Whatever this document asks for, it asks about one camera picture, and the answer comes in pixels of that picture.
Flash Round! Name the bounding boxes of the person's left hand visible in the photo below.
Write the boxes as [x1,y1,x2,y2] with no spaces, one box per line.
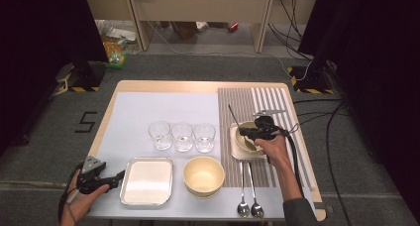
[60,170,111,226]

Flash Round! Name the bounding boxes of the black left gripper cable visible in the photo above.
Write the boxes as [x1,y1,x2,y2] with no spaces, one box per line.
[57,162,83,226]

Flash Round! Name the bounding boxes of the black stand base striped tape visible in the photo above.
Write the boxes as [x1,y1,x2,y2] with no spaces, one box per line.
[67,61,107,93]
[286,61,335,95]

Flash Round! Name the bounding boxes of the thick black right gripper cable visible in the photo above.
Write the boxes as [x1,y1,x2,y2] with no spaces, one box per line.
[270,121,306,200]

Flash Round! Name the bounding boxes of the person's right hand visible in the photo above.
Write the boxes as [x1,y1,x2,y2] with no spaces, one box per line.
[253,134,291,170]

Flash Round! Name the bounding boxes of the brown box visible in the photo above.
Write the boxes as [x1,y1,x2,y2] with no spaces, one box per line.
[171,21,199,41]

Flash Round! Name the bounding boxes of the large cream bowl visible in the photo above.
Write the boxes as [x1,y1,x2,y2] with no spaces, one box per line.
[182,155,227,199]

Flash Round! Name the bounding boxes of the black floor cables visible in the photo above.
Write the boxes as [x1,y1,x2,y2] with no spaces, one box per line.
[291,98,353,226]

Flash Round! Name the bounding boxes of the white tray with metal rim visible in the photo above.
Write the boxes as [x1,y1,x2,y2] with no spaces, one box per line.
[119,156,174,207]

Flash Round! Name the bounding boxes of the grey tape piece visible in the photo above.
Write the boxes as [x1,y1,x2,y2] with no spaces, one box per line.
[313,201,335,214]

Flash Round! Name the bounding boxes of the black curtain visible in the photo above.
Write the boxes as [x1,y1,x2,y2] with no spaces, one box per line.
[298,0,420,220]
[0,0,109,155]

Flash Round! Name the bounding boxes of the beige wooden desk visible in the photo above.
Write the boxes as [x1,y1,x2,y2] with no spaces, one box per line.
[81,0,321,55]

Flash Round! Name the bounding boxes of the clear drinking glass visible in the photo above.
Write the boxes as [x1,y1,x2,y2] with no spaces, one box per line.
[192,122,217,154]
[170,121,195,154]
[148,120,173,152]

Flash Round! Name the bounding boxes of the pile of plastic bags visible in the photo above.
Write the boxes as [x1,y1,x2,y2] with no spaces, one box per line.
[95,19,140,70]

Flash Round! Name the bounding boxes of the metal spoon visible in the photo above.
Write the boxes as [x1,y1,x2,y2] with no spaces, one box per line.
[247,162,265,219]
[227,103,259,152]
[236,161,251,219]

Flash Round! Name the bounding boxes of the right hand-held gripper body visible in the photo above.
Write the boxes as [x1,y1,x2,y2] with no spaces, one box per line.
[253,108,287,142]

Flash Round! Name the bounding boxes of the black wall socket cables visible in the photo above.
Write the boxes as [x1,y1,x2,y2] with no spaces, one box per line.
[266,0,313,61]

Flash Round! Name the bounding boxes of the small square cream plate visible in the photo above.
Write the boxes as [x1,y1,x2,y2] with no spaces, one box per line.
[229,122,269,161]

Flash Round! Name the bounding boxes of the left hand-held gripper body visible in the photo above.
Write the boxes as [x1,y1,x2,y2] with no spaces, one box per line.
[76,155,115,196]

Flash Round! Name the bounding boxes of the striped placemat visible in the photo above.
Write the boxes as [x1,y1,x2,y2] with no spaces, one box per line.
[217,86,313,189]

